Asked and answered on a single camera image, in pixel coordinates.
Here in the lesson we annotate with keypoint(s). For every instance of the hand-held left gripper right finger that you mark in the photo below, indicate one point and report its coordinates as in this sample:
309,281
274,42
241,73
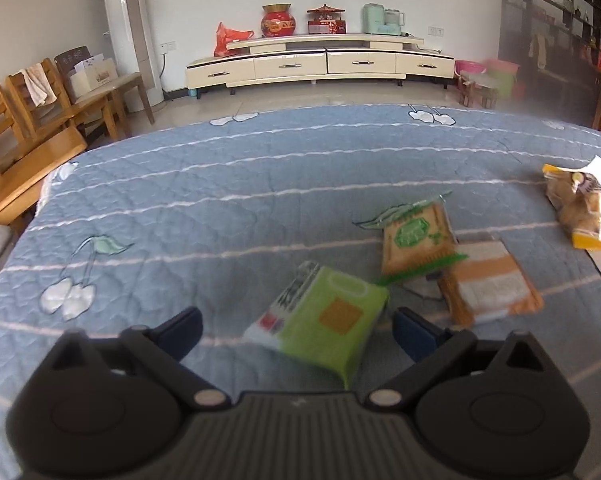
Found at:
413,335

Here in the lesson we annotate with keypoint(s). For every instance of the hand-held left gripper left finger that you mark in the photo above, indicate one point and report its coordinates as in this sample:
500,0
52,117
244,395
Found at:
180,332

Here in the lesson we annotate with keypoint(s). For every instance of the green tissue packet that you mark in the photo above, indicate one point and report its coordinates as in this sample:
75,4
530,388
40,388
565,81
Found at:
330,320

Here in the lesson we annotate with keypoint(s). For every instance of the clear bread bag yellow ends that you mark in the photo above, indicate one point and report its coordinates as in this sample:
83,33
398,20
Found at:
580,210

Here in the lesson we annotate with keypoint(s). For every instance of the orange white snack packet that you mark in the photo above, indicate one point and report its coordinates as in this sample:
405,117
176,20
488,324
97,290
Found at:
485,285

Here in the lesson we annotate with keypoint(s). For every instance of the orange green cracker packet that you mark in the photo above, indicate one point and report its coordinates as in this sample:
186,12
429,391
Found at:
415,240

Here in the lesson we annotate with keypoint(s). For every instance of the blue quilted blanket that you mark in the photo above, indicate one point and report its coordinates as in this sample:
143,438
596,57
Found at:
205,185

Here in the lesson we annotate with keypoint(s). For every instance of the light wooden chair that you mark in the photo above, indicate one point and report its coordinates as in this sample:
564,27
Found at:
45,157
80,110

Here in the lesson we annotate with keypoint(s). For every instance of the dark wooden chair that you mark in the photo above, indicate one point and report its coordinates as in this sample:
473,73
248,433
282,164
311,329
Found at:
128,90

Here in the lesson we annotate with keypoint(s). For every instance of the small wooden stool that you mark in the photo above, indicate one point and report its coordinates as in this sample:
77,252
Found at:
475,89

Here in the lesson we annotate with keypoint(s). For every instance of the pink plastic basin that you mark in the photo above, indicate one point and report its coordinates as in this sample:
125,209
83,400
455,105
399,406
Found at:
470,67

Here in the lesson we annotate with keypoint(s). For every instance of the green plastic stool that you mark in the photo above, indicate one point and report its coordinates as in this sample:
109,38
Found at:
504,74

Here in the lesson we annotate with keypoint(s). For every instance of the beige towel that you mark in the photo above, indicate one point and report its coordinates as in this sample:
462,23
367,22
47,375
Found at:
38,85

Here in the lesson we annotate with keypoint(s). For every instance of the cream tv cabinet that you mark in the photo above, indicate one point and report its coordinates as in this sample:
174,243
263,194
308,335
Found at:
290,65

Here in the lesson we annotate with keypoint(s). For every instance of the red plastic bag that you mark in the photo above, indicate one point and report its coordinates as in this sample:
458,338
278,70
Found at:
230,40

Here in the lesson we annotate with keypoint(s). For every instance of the small white kitchen appliance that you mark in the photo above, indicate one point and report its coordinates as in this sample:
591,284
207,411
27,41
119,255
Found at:
395,22

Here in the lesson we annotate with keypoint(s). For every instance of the white standing air conditioner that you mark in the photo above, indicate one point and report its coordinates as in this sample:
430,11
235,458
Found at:
128,20

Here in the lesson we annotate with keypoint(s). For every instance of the mint green kitchen appliance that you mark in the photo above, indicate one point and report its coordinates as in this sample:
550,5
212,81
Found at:
374,19

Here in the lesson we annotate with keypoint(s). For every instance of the red ornament box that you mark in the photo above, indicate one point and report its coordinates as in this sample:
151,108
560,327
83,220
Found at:
326,22

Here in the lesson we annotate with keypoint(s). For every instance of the red gold jar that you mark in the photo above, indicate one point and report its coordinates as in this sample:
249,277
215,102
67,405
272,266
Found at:
278,22

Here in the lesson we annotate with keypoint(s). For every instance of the white wall socket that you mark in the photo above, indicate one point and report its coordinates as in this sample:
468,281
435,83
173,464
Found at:
435,31
168,47

